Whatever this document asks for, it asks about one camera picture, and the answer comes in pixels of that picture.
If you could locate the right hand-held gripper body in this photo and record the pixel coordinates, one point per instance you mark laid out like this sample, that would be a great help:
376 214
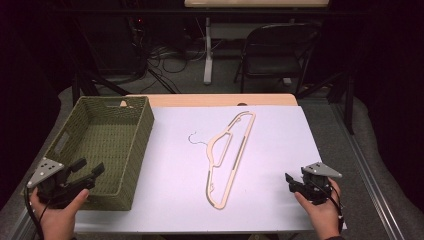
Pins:
316 183

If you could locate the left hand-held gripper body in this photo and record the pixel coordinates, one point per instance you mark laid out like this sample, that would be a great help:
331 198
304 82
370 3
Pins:
50 180

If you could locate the green woven basket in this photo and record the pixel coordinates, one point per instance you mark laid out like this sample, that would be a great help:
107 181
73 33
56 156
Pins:
110 140

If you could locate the beige clothes hanger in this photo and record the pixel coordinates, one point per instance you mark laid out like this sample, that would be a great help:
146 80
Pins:
230 156

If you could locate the person's right hand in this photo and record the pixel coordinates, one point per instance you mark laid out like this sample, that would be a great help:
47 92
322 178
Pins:
321 216

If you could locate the person's left hand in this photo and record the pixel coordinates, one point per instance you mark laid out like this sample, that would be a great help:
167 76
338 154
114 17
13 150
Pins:
60 218

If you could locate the white table cover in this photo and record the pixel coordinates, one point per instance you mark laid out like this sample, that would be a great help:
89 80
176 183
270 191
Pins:
280 150

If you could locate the black metal stand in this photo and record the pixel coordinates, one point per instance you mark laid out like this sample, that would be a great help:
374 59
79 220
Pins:
86 83
343 90

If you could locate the wooden table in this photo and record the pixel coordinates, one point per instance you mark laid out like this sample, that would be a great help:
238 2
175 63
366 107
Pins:
220 99

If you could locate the black folding chair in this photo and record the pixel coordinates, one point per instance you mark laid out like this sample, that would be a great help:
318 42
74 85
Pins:
280 50

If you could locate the white desk leg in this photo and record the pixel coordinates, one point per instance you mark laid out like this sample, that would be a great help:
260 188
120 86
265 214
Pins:
208 53

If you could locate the light desk top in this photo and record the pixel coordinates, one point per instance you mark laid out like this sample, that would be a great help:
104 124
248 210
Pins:
256 3

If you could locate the aluminium rail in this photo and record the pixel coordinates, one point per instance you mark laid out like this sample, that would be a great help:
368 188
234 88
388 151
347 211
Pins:
370 180

